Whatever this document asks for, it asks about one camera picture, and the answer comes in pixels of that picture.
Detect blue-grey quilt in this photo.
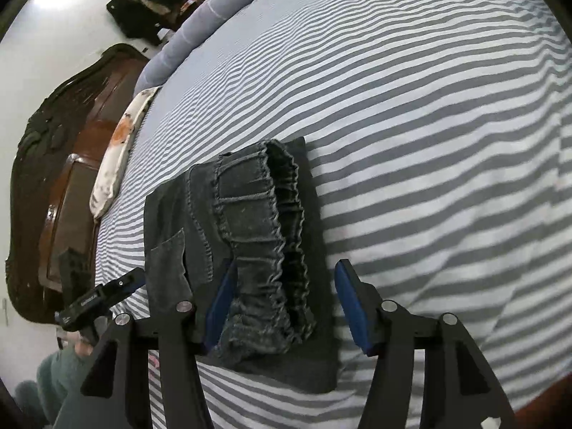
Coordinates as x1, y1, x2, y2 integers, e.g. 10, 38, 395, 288
133, 0, 316, 99

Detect black bag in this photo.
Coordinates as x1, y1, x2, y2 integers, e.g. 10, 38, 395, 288
106, 0, 167, 47

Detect grey white striped bed sheet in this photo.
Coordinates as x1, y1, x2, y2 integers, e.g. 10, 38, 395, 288
93, 0, 572, 429

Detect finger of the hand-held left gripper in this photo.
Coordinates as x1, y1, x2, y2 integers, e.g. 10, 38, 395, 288
92, 267, 147, 307

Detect floral pillow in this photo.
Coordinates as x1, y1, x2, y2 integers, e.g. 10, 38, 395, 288
88, 85, 162, 221

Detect person's left forearm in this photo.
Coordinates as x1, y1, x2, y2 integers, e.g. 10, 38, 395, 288
13, 347, 95, 429

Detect dark wooden headboard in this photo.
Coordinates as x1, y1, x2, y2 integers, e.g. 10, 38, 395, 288
5, 44, 151, 325

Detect dark grey pants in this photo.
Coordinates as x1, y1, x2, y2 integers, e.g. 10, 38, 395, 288
144, 138, 340, 395

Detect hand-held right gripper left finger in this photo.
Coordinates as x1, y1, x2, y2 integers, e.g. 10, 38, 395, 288
80, 257, 240, 429

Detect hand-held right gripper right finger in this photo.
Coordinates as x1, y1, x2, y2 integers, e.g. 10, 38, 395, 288
334, 259, 519, 429

